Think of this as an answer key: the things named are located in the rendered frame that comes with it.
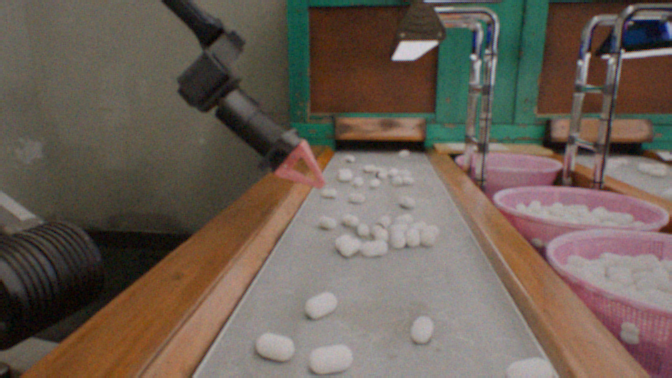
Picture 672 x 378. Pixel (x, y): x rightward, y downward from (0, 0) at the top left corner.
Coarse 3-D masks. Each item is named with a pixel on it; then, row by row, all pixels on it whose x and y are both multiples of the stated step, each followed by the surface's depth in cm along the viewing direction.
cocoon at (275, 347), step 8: (264, 336) 40; (272, 336) 40; (280, 336) 40; (256, 344) 40; (264, 344) 40; (272, 344) 39; (280, 344) 39; (288, 344) 39; (264, 352) 40; (272, 352) 39; (280, 352) 39; (288, 352) 39; (280, 360) 39
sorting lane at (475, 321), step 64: (320, 192) 100; (384, 192) 100; (320, 256) 64; (384, 256) 64; (448, 256) 64; (256, 320) 47; (320, 320) 47; (384, 320) 47; (448, 320) 47; (512, 320) 47
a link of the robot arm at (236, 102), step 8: (232, 96) 70; (240, 96) 71; (224, 104) 70; (232, 104) 70; (240, 104) 70; (248, 104) 71; (216, 112) 71; (224, 112) 70; (232, 112) 70; (240, 112) 70; (248, 112) 71; (256, 112) 72; (224, 120) 71; (232, 120) 71; (240, 120) 70; (248, 120) 71; (232, 128) 72; (240, 128) 71
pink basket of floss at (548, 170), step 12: (492, 156) 135; (504, 156) 135; (516, 156) 133; (528, 156) 131; (528, 168) 131; (540, 168) 128; (552, 168) 123; (492, 180) 114; (504, 180) 112; (516, 180) 112; (528, 180) 112; (540, 180) 112; (552, 180) 116; (492, 192) 116
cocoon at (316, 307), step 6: (324, 294) 48; (330, 294) 48; (312, 300) 47; (318, 300) 47; (324, 300) 47; (330, 300) 47; (336, 300) 48; (306, 306) 47; (312, 306) 46; (318, 306) 46; (324, 306) 47; (330, 306) 47; (306, 312) 47; (312, 312) 46; (318, 312) 46; (324, 312) 47; (312, 318) 47; (318, 318) 47
